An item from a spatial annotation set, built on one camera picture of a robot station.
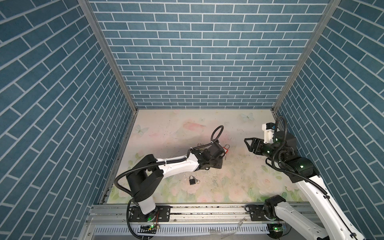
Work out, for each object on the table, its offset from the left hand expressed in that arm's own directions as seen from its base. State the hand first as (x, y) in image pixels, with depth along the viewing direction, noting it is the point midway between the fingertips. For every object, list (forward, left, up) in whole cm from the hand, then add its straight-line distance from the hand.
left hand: (221, 162), depth 84 cm
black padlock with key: (-7, +17, -7) cm, 20 cm away
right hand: (+3, -10, +20) cm, 23 cm away
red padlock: (+11, -6, -6) cm, 14 cm away
